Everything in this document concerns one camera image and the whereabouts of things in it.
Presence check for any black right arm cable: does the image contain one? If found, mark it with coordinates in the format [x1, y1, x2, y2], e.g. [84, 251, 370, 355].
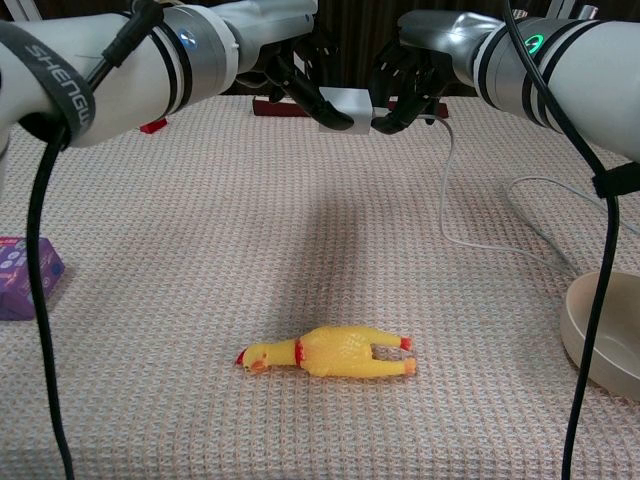
[502, 0, 640, 480]

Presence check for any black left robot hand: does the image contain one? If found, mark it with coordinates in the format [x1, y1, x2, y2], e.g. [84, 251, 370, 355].
[238, 38, 354, 132]

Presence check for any yellow rubber chicken toy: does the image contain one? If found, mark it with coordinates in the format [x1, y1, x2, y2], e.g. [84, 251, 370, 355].
[235, 323, 418, 382]

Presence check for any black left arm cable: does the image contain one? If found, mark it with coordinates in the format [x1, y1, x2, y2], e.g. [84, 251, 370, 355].
[27, 0, 182, 480]

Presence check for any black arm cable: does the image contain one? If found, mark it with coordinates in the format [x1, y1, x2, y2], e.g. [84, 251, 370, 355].
[27, 0, 182, 480]
[502, 0, 640, 480]

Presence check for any white cable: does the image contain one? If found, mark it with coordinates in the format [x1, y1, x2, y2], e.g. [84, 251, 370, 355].
[372, 106, 607, 277]

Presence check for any purple printed box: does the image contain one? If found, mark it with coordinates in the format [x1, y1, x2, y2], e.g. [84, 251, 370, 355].
[0, 236, 66, 321]

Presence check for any beige bowl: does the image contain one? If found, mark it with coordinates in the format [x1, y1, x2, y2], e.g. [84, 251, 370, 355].
[558, 270, 640, 402]

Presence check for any long dark red bar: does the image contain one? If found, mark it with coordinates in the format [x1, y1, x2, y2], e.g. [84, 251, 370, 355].
[252, 96, 449, 119]

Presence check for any woven pink tablecloth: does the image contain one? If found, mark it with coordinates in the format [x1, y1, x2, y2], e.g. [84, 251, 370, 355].
[0, 92, 640, 480]

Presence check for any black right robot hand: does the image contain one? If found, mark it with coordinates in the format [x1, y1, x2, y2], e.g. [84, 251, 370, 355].
[370, 38, 452, 135]

